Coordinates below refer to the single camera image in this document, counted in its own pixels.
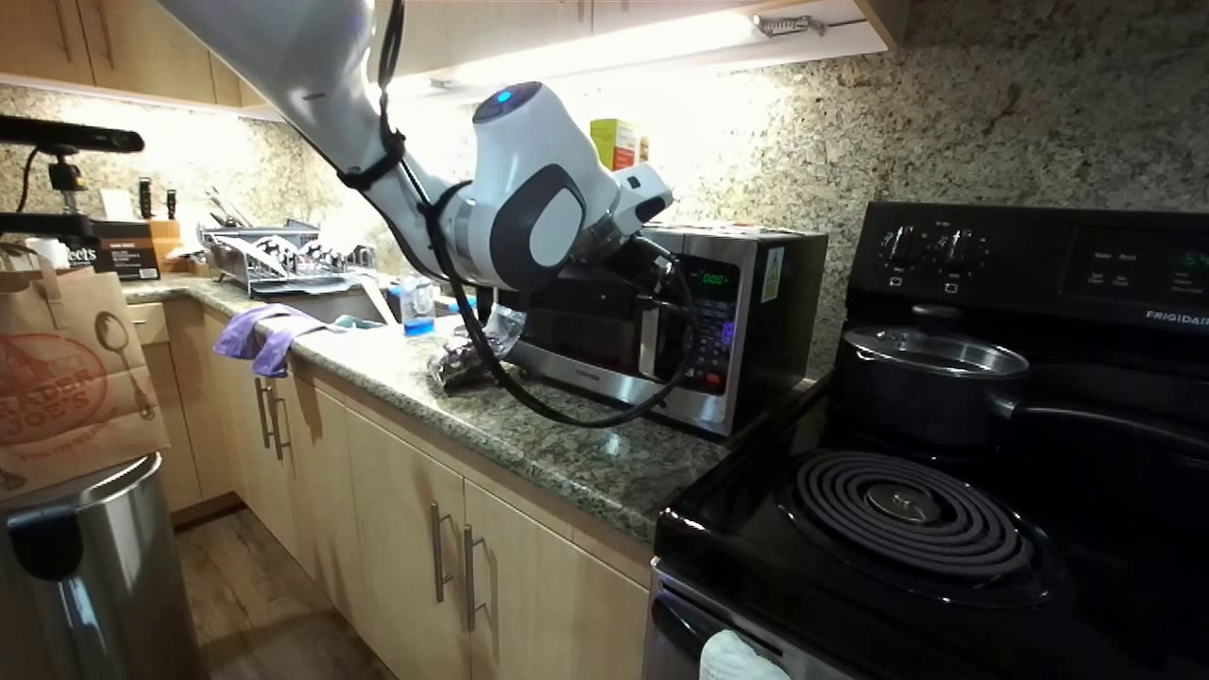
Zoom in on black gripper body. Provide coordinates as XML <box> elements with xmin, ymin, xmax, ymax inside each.
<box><xmin>595</xmin><ymin>222</ymin><xmax>689</xmax><ymax>304</ymax></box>

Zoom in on stainless steel microwave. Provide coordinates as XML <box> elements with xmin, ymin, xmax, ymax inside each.
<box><xmin>485</xmin><ymin>219</ymin><xmax>830</xmax><ymax>443</ymax></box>

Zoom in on green and yellow box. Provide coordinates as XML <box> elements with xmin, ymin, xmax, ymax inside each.
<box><xmin>585</xmin><ymin>115</ymin><xmax>653</xmax><ymax>176</ymax></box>

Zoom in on dark snack bag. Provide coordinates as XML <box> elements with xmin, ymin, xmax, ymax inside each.
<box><xmin>424</xmin><ymin>335</ymin><xmax>510</xmax><ymax>396</ymax></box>

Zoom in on under cabinet light strip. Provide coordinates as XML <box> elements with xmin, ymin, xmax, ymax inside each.
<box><xmin>410</xmin><ymin>9</ymin><xmax>891</xmax><ymax>102</ymax></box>

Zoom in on black pot with lid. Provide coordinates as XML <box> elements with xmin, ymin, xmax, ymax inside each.
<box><xmin>838</xmin><ymin>321</ymin><xmax>1209</xmax><ymax>465</ymax></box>

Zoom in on black coil burner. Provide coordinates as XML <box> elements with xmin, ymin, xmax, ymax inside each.
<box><xmin>791</xmin><ymin>447</ymin><xmax>1050</xmax><ymax>589</ymax></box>

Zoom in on stainless sink basin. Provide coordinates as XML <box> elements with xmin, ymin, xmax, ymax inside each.
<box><xmin>269</xmin><ymin>281</ymin><xmax>396</xmax><ymax>335</ymax></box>

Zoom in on black electric stove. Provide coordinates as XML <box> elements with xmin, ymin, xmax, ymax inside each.
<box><xmin>643</xmin><ymin>202</ymin><xmax>1209</xmax><ymax>680</ymax></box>

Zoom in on white hanging towel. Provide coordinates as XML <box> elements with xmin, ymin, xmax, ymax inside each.
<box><xmin>696</xmin><ymin>628</ymin><xmax>793</xmax><ymax>680</ymax></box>

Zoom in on metal dish rack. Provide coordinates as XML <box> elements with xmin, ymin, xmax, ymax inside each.
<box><xmin>195</xmin><ymin>219</ymin><xmax>376</xmax><ymax>304</ymax></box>

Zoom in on purple gloves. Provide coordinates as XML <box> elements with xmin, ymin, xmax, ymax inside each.
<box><xmin>209</xmin><ymin>304</ymin><xmax>321</xmax><ymax>383</ymax></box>

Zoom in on small brown box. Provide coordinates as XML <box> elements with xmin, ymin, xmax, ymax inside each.
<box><xmin>143</xmin><ymin>214</ymin><xmax>190</xmax><ymax>273</ymax></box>

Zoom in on brown paper bag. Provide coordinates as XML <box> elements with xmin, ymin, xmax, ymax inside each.
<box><xmin>0</xmin><ymin>246</ymin><xmax>175</xmax><ymax>491</ymax></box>

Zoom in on stainless steel trash can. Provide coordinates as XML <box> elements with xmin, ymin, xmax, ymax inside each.
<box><xmin>0</xmin><ymin>451</ymin><xmax>209</xmax><ymax>680</ymax></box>

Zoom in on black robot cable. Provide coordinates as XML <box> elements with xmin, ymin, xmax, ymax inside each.
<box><xmin>370</xmin><ymin>0</ymin><xmax>697</xmax><ymax>436</ymax></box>

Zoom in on metal cabinet door handle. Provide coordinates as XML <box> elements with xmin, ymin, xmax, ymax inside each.
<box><xmin>269</xmin><ymin>383</ymin><xmax>296</xmax><ymax>465</ymax></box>
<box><xmin>254</xmin><ymin>375</ymin><xmax>277</xmax><ymax>458</ymax></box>
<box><xmin>424</xmin><ymin>503</ymin><xmax>458</xmax><ymax>607</ymax></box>
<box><xmin>458</xmin><ymin>520</ymin><xmax>490</xmax><ymax>635</ymax></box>

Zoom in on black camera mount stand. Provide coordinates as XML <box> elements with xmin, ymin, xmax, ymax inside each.
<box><xmin>0</xmin><ymin>151</ymin><xmax>166</xmax><ymax>253</ymax></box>

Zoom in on black bar camera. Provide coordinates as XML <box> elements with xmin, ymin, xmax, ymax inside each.
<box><xmin>0</xmin><ymin>115</ymin><xmax>151</xmax><ymax>161</ymax></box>

